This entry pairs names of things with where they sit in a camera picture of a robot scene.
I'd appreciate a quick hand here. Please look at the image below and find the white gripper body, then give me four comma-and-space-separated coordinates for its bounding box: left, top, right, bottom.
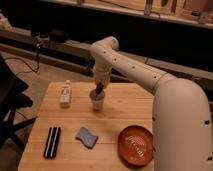
93, 66, 110, 89

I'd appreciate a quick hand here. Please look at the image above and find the dark red pepper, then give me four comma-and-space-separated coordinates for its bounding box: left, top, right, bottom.
95, 82, 104, 94

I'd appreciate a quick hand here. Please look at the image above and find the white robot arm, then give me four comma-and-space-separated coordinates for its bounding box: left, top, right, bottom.
90, 36, 213, 171

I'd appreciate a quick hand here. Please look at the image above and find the white ceramic cup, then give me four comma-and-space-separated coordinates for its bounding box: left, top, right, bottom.
89, 90, 105, 111

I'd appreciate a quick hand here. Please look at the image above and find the orange ceramic bowl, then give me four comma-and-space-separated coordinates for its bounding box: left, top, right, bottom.
118, 125, 153, 167

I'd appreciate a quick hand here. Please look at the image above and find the small white bottle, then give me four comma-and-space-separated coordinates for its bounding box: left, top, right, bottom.
59, 80, 71, 107

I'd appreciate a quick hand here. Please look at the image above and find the blue folded cloth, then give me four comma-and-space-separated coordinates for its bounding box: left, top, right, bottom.
75, 127, 98, 149

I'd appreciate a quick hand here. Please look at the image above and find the black striped rectangular block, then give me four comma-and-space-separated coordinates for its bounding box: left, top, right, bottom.
43, 127, 61, 159

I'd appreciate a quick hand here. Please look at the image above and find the black office chair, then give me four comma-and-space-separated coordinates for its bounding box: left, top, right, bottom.
0, 55, 36, 149

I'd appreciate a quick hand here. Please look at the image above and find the black cable on floor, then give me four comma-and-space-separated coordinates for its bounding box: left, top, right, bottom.
3, 44, 42, 75

